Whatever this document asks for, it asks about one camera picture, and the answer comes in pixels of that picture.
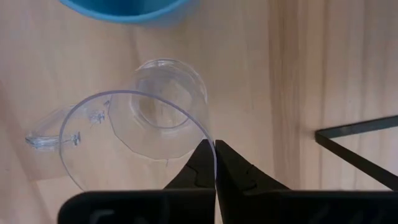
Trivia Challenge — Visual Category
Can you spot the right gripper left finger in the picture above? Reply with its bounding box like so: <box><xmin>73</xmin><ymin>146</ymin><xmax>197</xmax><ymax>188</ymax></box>
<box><xmin>164</xmin><ymin>139</ymin><xmax>217</xmax><ymax>190</ymax></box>

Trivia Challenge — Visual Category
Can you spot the clear plastic mug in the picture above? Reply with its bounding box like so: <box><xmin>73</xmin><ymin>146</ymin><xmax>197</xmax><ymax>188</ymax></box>
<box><xmin>25</xmin><ymin>58</ymin><xmax>218</xmax><ymax>192</ymax></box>

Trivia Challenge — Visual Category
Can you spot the blue plastic cup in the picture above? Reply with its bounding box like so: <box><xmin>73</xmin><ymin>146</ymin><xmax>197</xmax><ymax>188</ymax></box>
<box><xmin>58</xmin><ymin>0</ymin><xmax>200</xmax><ymax>27</ymax></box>

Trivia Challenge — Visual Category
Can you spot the black metal shelf frame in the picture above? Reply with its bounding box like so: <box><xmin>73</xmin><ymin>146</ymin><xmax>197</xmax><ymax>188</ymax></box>
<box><xmin>315</xmin><ymin>114</ymin><xmax>398</xmax><ymax>191</ymax></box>

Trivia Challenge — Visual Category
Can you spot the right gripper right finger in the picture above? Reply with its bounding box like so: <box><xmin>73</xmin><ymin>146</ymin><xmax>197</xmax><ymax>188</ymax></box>
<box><xmin>215</xmin><ymin>139</ymin><xmax>290</xmax><ymax>192</ymax></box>

